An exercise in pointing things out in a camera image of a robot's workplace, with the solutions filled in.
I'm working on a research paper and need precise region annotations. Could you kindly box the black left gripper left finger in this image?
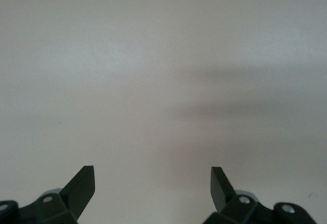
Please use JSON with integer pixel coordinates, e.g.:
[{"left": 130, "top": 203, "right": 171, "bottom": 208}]
[{"left": 0, "top": 165, "right": 96, "bottom": 224}]

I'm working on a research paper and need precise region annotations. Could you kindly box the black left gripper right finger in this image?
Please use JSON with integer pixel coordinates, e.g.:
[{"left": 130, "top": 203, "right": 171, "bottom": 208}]
[{"left": 203, "top": 166, "right": 319, "bottom": 224}]

